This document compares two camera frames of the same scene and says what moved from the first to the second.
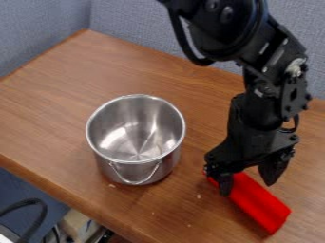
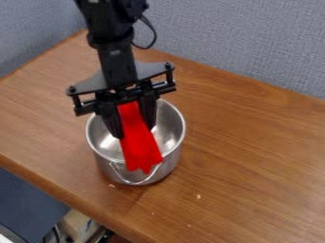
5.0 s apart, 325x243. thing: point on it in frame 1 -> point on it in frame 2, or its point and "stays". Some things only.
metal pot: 137,132 stays
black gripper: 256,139 -> 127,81
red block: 266,211 -> 139,142
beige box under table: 78,228 stays
